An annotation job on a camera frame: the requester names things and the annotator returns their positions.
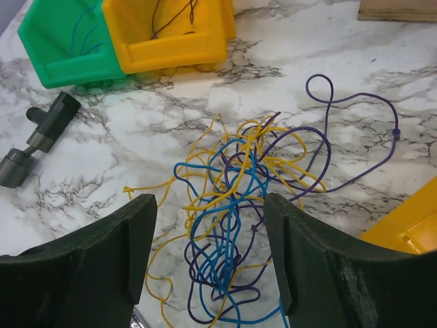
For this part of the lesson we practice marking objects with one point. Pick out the loose yellow plastic bin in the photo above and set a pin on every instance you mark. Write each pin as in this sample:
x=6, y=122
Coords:
x=411, y=227

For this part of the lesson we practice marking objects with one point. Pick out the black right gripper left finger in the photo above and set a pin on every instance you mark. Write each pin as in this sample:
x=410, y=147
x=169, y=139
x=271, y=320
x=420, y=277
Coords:
x=92, y=277

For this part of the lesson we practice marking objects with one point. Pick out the orange plastic bin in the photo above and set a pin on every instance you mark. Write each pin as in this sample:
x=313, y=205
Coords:
x=156, y=35

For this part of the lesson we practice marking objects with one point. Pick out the black T-handle socket tool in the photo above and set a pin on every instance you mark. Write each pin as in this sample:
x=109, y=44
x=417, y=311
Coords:
x=17, y=164

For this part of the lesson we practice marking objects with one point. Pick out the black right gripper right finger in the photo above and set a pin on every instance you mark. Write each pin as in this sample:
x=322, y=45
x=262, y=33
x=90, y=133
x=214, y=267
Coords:
x=327, y=278

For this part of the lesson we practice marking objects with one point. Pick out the wooden base board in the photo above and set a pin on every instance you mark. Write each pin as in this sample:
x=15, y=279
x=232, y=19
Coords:
x=409, y=11

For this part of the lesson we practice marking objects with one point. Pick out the small silver open-end wrench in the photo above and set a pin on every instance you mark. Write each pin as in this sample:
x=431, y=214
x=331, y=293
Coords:
x=137, y=321

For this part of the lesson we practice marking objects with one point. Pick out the green plastic bin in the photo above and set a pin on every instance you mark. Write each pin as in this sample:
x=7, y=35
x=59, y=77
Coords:
x=68, y=43

